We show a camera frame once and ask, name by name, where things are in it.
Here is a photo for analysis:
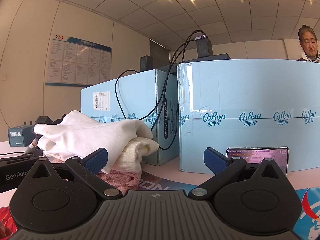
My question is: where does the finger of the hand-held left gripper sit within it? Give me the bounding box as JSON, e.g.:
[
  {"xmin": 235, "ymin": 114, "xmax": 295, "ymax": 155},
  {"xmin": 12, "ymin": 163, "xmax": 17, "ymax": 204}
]
[{"xmin": 0, "ymin": 149, "xmax": 44, "ymax": 162}]

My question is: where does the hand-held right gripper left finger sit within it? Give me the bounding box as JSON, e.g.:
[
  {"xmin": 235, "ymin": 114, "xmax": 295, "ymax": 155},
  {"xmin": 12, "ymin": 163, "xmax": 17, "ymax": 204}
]
[{"xmin": 25, "ymin": 147, "xmax": 123, "ymax": 200}]

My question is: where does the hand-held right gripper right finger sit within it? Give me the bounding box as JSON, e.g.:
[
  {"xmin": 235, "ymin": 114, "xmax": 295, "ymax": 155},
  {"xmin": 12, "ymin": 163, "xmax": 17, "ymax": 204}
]
[{"xmin": 189, "ymin": 147, "xmax": 288, "ymax": 200}]

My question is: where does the grey marker pen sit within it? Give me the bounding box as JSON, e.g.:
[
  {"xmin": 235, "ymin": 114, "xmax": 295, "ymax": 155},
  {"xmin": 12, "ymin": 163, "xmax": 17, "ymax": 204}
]
[{"xmin": 25, "ymin": 134, "xmax": 43, "ymax": 153}]

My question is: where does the small dark green box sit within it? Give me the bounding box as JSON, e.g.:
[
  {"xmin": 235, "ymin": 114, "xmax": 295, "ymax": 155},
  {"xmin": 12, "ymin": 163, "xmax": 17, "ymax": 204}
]
[{"xmin": 7, "ymin": 126, "xmax": 38, "ymax": 147}]

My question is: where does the white folded cloth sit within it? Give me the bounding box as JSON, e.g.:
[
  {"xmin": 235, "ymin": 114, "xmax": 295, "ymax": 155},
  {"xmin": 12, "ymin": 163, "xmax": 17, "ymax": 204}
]
[{"xmin": 33, "ymin": 110, "xmax": 154, "ymax": 174}]

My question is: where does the pink knitted sweater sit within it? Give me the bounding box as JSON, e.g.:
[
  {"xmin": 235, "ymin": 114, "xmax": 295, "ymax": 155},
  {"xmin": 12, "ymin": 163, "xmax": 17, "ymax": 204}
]
[{"xmin": 50, "ymin": 156, "xmax": 142, "ymax": 190}]

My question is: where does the cream knitted sweater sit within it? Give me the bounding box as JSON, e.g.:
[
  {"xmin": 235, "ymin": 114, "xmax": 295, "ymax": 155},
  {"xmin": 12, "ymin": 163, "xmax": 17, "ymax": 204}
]
[{"xmin": 110, "ymin": 137, "xmax": 160, "ymax": 173}]

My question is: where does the black plug adapter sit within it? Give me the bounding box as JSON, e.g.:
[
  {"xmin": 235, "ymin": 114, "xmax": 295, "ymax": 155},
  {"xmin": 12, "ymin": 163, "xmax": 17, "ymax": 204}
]
[{"xmin": 34, "ymin": 116, "xmax": 53, "ymax": 126}]

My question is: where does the smartphone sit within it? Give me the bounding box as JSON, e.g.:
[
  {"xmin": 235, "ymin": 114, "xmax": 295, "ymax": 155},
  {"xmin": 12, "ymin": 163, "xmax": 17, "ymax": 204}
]
[{"xmin": 226, "ymin": 147, "xmax": 289, "ymax": 174}]

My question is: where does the large light blue cardboard box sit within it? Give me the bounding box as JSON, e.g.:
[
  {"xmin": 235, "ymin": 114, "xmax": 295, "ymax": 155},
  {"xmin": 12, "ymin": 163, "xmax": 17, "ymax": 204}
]
[{"xmin": 176, "ymin": 59, "xmax": 320, "ymax": 175}]

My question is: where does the small light blue cardboard box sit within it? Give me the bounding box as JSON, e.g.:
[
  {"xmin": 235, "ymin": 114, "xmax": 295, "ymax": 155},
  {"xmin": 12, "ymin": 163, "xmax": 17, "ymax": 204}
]
[{"xmin": 80, "ymin": 69, "xmax": 180, "ymax": 166}]

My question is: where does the dark flat device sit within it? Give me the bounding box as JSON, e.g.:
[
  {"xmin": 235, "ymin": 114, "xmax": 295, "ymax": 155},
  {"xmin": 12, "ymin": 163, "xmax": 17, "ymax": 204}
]
[{"xmin": 155, "ymin": 53, "xmax": 231, "ymax": 75}]

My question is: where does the small black power adapter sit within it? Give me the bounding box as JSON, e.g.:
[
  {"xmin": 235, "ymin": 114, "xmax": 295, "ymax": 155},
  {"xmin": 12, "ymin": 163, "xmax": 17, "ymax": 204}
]
[{"xmin": 139, "ymin": 56, "xmax": 153, "ymax": 72}]

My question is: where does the printed desk mat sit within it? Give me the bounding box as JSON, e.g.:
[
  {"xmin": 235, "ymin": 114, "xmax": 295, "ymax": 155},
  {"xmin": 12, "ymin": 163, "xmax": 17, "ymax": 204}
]
[{"xmin": 0, "ymin": 172, "xmax": 320, "ymax": 240}]

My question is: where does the large black power adapter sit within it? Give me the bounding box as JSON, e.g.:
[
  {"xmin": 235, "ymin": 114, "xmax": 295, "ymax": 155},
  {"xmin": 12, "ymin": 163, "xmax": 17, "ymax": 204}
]
[{"xmin": 196, "ymin": 34, "xmax": 213, "ymax": 58}]

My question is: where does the dark window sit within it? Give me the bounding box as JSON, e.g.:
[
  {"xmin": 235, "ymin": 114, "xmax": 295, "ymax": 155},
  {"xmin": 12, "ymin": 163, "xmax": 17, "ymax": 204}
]
[{"xmin": 149, "ymin": 39, "xmax": 170, "ymax": 64}]

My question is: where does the wall notice board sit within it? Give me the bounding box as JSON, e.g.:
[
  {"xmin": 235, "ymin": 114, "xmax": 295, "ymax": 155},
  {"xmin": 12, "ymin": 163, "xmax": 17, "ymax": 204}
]
[{"xmin": 45, "ymin": 33, "xmax": 112, "ymax": 87}]

